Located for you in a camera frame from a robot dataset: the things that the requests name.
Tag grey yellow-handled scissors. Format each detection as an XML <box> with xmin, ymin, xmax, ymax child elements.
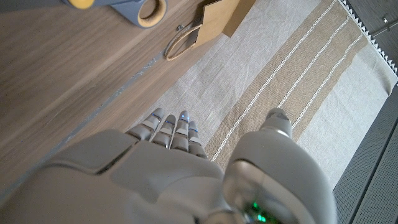
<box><xmin>60</xmin><ymin>0</ymin><xmax>169</xmax><ymax>29</ymax></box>

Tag brown paper bag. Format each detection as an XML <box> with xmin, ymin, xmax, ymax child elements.
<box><xmin>164</xmin><ymin>0</ymin><xmax>257</xmax><ymax>62</ymax></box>

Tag beige striped curtain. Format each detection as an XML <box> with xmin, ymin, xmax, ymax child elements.
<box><xmin>124</xmin><ymin>0</ymin><xmax>398</xmax><ymax>190</ymax></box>

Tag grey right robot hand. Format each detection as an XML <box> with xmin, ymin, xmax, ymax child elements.
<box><xmin>0</xmin><ymin>107</ymin><xmax>338</xmax><ymax>224</ymax></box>

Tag black triangle-edged trim strip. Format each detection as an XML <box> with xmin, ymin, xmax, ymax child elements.
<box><xmin>337</xmin><ymin>0</ymin><xmax>398</xmax><ymax>75</ymax></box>

